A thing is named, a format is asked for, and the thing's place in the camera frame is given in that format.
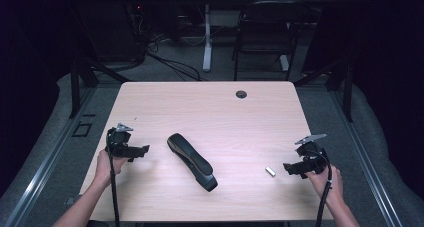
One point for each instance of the black metal frame stand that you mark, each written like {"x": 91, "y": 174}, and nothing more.
{"x": 348, "y": 93}
{"x": 75, "y": 87}

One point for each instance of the black folding chair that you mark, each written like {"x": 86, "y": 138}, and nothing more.
{"x": 266, "y": 30}

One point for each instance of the dark equipment with red light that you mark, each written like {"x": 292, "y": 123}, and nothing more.
{"x": 137, "y": 27}

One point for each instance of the person's right hand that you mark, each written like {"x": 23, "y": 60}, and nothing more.
{"x": 330, "y": 187}

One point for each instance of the person's left hand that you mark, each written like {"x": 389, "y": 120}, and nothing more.
{"x": 104, "y": 170}

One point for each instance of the black stapler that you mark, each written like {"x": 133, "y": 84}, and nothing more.
{"x": 191, "y": 160}

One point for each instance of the silver staple strip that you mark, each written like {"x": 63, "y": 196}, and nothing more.
{"x": 270, "y": 171}

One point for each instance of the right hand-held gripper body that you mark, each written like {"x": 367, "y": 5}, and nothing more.
{"x": 313, "y": 157}

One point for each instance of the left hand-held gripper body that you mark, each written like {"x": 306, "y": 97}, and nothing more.
{"x": 118, "y": 143}

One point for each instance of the aluminium floor rail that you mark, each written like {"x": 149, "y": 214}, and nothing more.
{"x": 366, "y": 160}
{"x": 50, "y": 157}

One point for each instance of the grey tape strip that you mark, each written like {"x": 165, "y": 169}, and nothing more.
{"x": 70, "y": 201}

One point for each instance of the white desk leg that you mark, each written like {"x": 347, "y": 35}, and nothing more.
{"x": 284, "y": 63}
{"x": 207, "y": 37}

